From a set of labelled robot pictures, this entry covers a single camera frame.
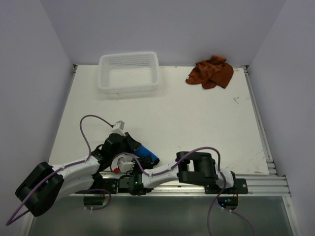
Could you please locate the blue and grey towel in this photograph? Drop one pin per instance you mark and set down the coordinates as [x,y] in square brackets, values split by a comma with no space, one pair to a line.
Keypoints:
[143,152]

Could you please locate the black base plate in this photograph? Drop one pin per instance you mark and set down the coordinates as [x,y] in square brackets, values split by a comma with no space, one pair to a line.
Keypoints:
[240,187]
[108,184]

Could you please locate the aluminium rail frame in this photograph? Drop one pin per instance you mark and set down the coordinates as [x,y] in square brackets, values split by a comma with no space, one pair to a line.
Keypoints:
[227,202]

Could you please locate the white plastic basket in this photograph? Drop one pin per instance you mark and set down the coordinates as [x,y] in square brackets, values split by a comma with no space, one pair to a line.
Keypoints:
[128,72]

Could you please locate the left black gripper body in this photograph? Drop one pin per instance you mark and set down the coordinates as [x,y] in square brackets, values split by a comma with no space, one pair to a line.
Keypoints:
[126,146]

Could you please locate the brown towel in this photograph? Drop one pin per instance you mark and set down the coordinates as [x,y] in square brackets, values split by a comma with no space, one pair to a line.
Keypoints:
[211,73]

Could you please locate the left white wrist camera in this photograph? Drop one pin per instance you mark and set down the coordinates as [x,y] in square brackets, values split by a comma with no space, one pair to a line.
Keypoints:
[118,128]

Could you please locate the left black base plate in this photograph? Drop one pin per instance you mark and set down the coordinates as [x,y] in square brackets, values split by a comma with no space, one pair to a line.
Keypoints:
[108,184]

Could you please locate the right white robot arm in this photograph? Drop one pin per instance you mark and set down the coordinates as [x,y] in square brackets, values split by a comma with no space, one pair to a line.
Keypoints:
[195,168]

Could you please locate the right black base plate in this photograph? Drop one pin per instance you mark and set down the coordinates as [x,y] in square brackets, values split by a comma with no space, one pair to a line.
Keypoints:
[240,187]

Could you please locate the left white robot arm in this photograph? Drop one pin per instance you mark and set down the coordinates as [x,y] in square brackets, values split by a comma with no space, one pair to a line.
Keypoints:
[47,183]

